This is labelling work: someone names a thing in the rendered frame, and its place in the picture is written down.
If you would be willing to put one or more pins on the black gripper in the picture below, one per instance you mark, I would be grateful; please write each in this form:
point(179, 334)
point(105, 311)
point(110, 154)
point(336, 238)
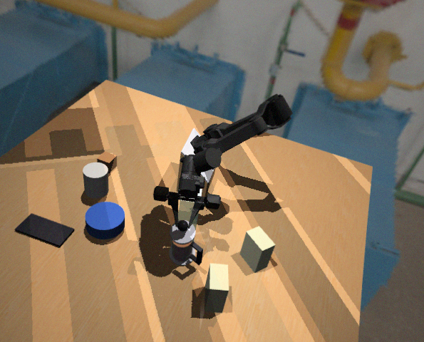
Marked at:
point(163, 194)

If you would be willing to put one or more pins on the black flat rectangular pad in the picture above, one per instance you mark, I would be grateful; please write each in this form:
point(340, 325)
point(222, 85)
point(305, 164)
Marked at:
point(45, 229)

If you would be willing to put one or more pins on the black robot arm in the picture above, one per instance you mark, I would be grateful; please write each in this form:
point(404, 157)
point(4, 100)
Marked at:
point(218, 139)

